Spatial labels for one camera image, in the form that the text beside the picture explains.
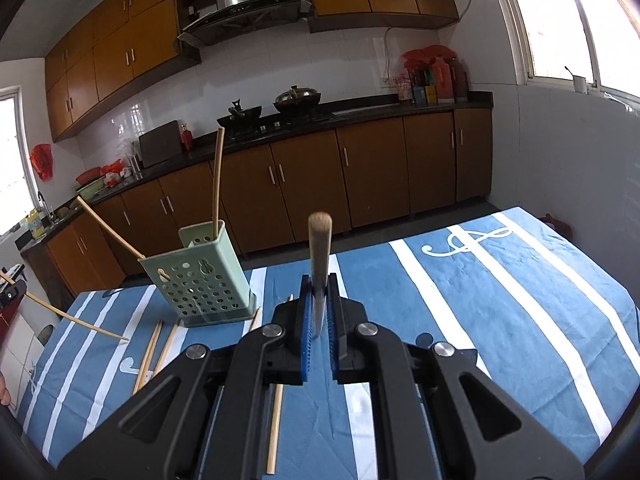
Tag large side window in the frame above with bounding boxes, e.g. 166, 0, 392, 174
492, 0, 640, 106

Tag white wall cable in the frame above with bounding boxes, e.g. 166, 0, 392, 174
383, 0, 483, 81

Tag covered utensil cup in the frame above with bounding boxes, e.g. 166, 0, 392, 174
119, 137, 143, 170

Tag window above sink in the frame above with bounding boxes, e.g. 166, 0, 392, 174
0, 87, 41, 236

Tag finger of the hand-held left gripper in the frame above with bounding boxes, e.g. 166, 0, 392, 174
0, 280, 27, 311

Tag red bag hanging on wall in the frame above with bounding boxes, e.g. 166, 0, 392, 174
30, 143, 53, 181

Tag brown kitchen cabinets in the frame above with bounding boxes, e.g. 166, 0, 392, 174
22, 107, 495, 301
44, 0, 460, 143

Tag brown upper kitchen cabinets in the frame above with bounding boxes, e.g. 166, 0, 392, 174
44, 0, 460, 143

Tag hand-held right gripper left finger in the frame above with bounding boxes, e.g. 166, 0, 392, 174
56, 274, 313, 480

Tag dark pot with lid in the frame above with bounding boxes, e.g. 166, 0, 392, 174
272, 86, 322, 113

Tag brown lower kitchen cabinets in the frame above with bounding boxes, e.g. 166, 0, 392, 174
22, 107, 495, 301

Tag black kitchen countertop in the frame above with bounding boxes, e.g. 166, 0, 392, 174
20, 91, 493, 253

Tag green perforated utensil holder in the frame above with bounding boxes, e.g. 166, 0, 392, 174
138, 220, 258, 330

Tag red oil jug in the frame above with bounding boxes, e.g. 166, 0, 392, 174
432, 57, 453, 103

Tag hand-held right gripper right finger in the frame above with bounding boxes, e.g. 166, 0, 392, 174
325, 274, 586, 480

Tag dark sauce bottle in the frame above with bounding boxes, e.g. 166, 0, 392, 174
450, 57, 470, 101

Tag blue white striped tablecloth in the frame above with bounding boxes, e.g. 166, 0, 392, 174
15, 207, 628, 480

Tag red plastic bag over bottles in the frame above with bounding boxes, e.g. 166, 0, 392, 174
402, 46, 458, 68

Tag black wok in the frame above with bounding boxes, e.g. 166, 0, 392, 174
216, 101, 263, 128

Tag black gas stove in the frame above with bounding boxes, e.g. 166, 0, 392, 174
220, 112, 333, 141

